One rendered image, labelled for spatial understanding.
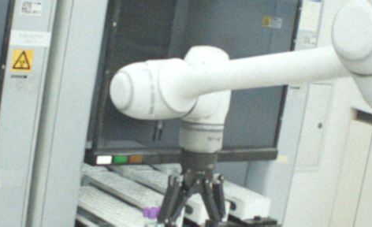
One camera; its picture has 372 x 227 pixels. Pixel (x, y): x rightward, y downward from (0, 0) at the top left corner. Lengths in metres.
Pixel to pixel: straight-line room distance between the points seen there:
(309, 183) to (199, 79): 2.79
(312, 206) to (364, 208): 0.25
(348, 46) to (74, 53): 0.82
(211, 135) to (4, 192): 0.47
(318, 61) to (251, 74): 0.13
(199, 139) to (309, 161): 2.55
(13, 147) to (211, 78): 0.51
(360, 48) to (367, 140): 3.16
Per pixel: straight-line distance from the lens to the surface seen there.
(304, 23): 2.55
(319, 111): 4.43
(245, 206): 2.47
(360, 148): 4.59
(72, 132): 2.12
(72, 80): 2.09
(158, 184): 2.51
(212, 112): 1.93
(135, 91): 1.78
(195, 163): 1.95
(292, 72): 1.74
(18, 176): 2.07
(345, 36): 1.43
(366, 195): 4.57
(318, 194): 4.59
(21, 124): 2.04
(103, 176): 2.49
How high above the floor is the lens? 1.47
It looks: 12 degrees down
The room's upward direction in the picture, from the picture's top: 9 degrees clockwise
